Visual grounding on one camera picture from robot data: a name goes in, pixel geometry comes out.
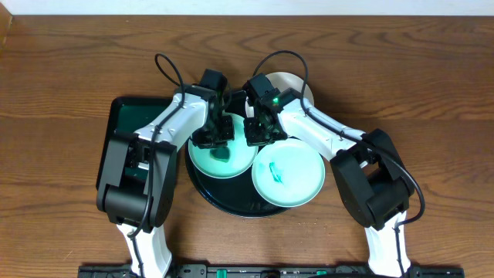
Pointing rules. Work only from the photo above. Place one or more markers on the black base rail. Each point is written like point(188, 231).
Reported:
point(231, 271)

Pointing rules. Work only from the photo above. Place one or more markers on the rectangular dark green tray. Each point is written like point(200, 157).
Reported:
point(128, 114)

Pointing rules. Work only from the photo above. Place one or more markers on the round black tray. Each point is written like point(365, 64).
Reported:
point(237, 195)

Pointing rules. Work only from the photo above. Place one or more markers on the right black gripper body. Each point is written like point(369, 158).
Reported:
point(257, 134)

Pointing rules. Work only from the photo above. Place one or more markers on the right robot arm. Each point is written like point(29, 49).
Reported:
point(374, 185)

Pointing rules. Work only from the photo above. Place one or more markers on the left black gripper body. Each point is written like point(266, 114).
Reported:
point(213, 136)

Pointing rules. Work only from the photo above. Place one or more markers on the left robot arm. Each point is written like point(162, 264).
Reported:
point(136, 180)

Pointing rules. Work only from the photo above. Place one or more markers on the mint green plate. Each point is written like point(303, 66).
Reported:
point(288, 173)
point(242, 155)

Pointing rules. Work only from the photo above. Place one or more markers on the green sponge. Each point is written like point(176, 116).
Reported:
point(221, 154)

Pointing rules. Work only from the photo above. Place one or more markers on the white plate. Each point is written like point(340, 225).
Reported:
point(283, 81)

